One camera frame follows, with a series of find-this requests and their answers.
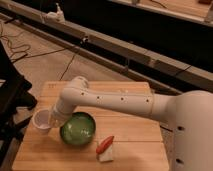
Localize black chair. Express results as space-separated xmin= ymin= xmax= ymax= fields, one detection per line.
xmin=0 ymin=41 xmax=37 ymax=167

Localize white object on rail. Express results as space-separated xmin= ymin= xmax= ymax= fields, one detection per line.
xmin=46 ymin=4 xmax=65 ymax=23

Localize green ceramic bowl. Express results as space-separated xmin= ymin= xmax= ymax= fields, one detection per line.
xmin=60 ymin=112 xmax=96 ymax=146

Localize orange carrot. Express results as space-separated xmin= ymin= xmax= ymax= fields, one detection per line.
xmin=96 ymin=136 xmax=114 ymax=154

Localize long metal rail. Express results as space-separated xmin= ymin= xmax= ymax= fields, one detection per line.
xmin=0 ymin=0 xmax=213 ymax=93

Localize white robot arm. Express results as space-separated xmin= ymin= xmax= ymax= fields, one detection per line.
xmin=49 ymin=76 xmax=213 ymax=171

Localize white ceramic cup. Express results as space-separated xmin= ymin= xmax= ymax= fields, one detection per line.
xmin=32 ymin=109 xmax=51 ymax=134

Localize white cloth piece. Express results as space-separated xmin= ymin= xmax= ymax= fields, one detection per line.
xmin=98 ymin=145 xmax=114 ymax=162

